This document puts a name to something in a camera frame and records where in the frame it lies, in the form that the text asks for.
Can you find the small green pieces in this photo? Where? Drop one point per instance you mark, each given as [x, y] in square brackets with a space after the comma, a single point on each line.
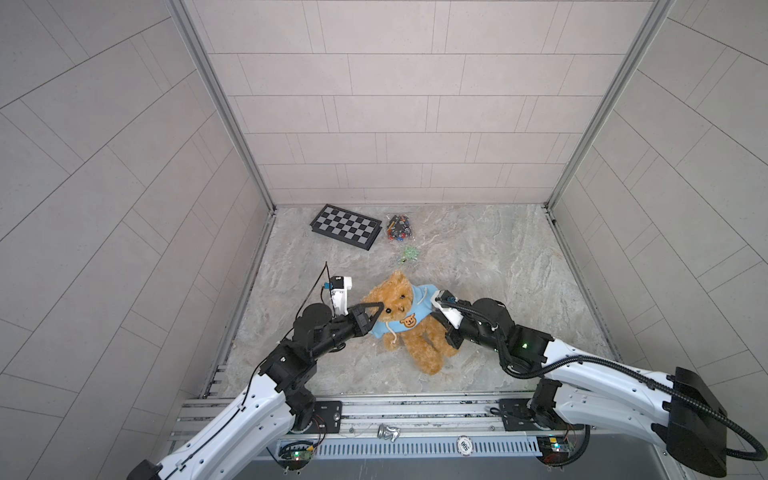
[410, 254]

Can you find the aluminium mounting rail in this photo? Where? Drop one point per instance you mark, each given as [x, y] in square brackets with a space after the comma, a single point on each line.
[468, 414]

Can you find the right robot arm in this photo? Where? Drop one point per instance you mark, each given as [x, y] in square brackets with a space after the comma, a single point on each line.
[677, 411]

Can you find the right circuit board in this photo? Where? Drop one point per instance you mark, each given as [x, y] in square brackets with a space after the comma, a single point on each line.
[554, 449]

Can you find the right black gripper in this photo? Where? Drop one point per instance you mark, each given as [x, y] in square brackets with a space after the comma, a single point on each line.
[449, 330]

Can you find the left circuit board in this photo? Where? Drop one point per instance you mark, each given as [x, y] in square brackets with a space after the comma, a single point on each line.
[297, 452]

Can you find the light blue bear hoodie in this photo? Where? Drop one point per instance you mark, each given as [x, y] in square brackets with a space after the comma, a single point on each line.
[405, 311]

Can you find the circuit board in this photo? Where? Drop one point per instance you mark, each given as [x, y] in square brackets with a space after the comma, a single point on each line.
[297, 452]
[554, 449]

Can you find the black white chessboard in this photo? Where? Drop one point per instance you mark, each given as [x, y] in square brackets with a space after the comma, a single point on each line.
[346, 226]

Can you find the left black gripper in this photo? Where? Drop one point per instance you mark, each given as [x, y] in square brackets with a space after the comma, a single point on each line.
[355, 315]

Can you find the brown teddy bear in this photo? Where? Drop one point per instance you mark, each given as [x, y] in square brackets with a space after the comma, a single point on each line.
[426, 343]

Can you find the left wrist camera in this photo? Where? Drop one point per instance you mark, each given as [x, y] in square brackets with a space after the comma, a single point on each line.
[338, 287]

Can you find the silver metal clip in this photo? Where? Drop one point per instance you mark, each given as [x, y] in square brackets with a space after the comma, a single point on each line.
[388, 433]

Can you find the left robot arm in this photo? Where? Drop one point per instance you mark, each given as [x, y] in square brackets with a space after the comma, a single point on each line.
[274, 403]

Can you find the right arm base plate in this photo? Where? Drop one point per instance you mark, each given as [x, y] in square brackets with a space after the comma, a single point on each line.
[516, 415]

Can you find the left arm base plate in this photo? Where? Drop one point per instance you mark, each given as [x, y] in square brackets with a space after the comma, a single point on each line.
[325, 419]

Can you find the bag of colourful pieces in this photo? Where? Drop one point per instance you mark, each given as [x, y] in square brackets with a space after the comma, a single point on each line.
[399, 228]

